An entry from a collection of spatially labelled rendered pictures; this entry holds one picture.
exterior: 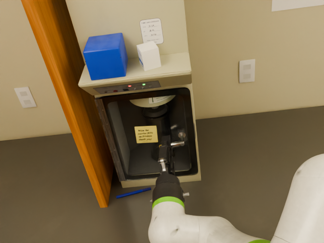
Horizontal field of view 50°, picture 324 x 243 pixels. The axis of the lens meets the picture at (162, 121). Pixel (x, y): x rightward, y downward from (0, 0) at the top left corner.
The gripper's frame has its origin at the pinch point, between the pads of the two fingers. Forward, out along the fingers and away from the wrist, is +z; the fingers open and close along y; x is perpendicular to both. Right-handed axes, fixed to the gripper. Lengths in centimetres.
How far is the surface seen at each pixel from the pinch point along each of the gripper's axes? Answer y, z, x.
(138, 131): 5.8, 4.1, 8.7
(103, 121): 13.1, 4.2, 18.6
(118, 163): -7.0, 4.2, 21.0
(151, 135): 2.6, 4.1, 4.8
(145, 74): 31.8, -5.5, -3.0
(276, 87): -22, 49, -48
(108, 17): 46.5, 5.5, 3.6
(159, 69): 31.2, -3.5, -6.7
